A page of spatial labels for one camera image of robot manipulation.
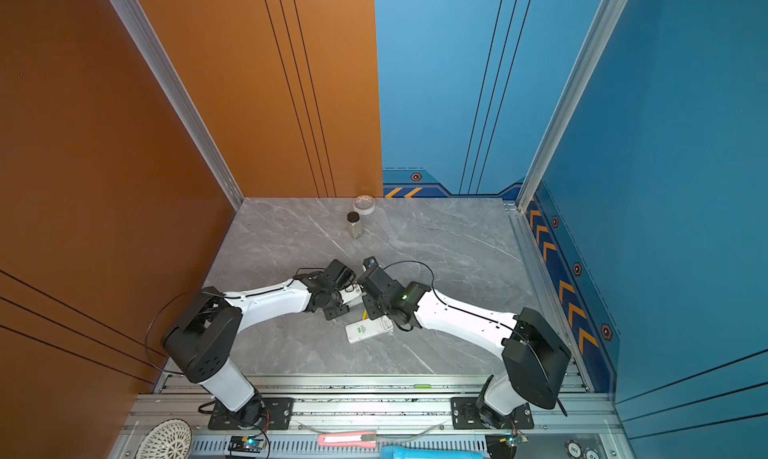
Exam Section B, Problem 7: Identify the white remote with display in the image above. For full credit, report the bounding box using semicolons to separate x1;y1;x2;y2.
340;284;363;307

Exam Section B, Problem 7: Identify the white remote control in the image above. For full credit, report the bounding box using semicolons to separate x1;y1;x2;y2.
345;316;394;344

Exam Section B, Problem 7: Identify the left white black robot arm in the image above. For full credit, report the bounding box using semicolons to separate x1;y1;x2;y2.
161;260;362;427

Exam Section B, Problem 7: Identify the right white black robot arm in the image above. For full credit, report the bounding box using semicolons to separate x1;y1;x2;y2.
357;256;572;429

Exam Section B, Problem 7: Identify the small brown-capped jar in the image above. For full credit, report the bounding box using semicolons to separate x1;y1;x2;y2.
346;211;363;240

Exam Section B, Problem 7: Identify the pink box cutter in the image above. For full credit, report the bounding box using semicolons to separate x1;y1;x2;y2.
317;431;377;450

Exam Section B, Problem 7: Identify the cyan cylinder object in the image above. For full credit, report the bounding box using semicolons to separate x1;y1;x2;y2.
380;445;484;459

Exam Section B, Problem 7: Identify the green circuit board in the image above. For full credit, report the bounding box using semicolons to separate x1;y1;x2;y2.
227;435;268;455

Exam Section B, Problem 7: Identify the white mesh basket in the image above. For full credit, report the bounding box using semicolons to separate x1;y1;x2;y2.
135;419;193;459

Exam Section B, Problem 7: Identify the aluminium rail frame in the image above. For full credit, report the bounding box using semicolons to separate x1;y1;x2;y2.
109;373;634;458

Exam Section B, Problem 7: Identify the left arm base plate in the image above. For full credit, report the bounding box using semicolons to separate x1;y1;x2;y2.
208;397;295;431

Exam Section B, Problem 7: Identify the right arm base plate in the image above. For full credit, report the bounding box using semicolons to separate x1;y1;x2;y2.
450;396;535;430

